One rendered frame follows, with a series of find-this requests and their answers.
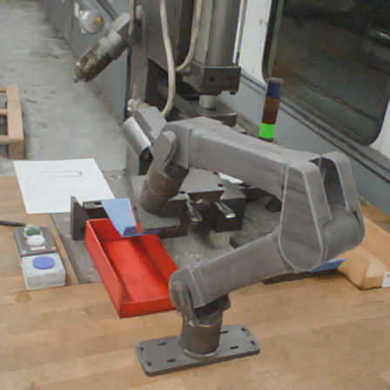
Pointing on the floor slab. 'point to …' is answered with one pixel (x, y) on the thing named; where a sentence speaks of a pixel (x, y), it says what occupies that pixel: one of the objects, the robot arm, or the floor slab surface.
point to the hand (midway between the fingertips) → (142, 228)
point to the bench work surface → (303, 358)
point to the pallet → (13, 122)
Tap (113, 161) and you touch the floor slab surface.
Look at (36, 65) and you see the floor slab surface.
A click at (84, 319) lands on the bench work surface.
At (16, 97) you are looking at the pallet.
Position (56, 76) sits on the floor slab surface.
